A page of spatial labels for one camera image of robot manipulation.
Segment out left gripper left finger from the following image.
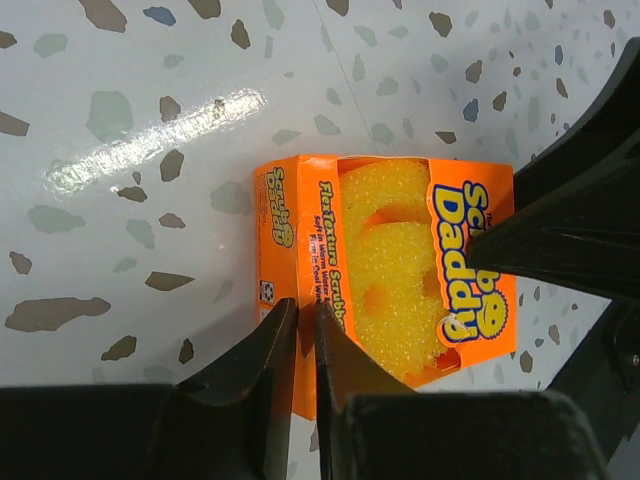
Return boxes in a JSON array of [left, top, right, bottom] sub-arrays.
[[1, 298, 298, 479]]

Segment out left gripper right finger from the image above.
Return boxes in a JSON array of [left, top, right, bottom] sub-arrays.
[[468, 37, 639, 302]]

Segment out orange Scrub Daddy box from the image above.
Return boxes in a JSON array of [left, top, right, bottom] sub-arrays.
[[254, 155, 517, 419]]

